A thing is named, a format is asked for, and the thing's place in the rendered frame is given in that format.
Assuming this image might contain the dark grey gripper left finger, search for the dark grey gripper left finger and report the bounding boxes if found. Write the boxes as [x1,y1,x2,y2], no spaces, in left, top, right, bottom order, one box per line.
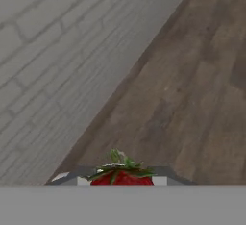
[44,164,98,187]

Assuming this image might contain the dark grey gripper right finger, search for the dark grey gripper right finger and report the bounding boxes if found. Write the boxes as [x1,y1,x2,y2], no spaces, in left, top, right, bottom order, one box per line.
[144,165,197,187]

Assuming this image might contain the red strawberry with green leaves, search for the red strawberry with green leaves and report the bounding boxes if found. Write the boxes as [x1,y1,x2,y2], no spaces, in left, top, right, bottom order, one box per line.
[87,148,157,187]

